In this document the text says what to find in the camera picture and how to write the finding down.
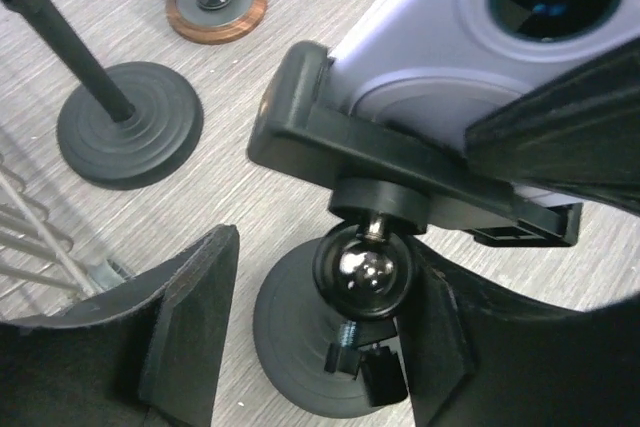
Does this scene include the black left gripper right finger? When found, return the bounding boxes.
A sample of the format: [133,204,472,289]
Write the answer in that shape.
[399,242,639,426]

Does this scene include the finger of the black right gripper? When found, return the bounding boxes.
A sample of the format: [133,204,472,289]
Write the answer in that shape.
[465,40,639,210]

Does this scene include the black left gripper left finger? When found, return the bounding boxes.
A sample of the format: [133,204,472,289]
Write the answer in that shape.
[1,225,239,426]

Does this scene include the black phone stand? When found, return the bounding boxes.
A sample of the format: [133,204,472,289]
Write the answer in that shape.
[247,41,582,419]
[1,0,204,191]

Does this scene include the lilac case phone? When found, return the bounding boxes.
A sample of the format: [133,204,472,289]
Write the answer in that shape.
[327,0,640,208]

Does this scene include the black front phone stand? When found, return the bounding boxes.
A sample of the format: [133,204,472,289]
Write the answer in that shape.
[1,0,204,191]

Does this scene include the wooden round phone stand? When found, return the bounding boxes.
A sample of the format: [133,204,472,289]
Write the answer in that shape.
[165,0,268,45]

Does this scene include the grey wire dish rack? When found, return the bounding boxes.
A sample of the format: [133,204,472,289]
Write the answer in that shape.
[1,139,133,302]

